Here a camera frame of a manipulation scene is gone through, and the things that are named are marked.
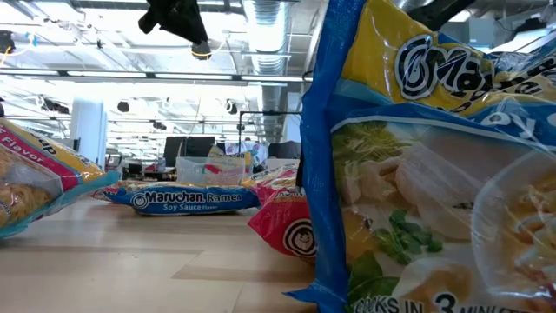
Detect black overhead camera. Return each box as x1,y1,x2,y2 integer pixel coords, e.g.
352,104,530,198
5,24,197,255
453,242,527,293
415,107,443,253
190,39,213,61

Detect dark blue Maruchan ramen pack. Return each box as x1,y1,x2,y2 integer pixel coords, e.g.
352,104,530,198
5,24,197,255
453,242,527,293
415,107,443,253
103,180,261,217
284,0,556,313

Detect black background monitors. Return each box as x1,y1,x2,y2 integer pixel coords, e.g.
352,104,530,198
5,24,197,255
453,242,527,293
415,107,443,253
163,136,217,169

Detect black aluminium rig frame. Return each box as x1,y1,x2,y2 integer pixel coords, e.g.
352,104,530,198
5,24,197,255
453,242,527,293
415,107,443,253
0,67,314,86

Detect black background rig frame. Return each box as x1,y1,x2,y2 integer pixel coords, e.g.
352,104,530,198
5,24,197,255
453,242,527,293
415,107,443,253
237,110,304,156

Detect clear plastic bin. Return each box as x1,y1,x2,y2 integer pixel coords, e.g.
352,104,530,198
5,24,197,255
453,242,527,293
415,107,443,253
175,156,254,187

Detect silver ventilation duct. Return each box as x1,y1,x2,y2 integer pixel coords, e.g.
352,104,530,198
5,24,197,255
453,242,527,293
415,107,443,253
242,0,301,144

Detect black ceiling speaker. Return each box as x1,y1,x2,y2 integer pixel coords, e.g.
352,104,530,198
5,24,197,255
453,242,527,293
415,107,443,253
0,30,17,56

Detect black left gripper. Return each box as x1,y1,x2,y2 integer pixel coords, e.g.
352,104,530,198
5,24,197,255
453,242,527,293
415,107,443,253
137,0,209,44

